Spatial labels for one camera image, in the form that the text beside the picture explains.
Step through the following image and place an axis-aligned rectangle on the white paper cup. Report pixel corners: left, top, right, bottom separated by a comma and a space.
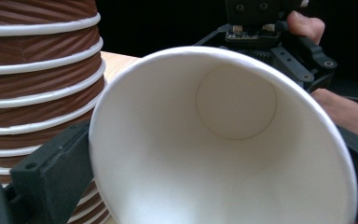
88, 46, 358, 224

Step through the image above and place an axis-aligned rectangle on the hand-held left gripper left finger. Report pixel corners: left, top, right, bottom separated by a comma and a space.
9, 119, 95, 224

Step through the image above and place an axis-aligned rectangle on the stack of brown paper cups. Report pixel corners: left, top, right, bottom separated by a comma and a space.
0, 0, 112, 224

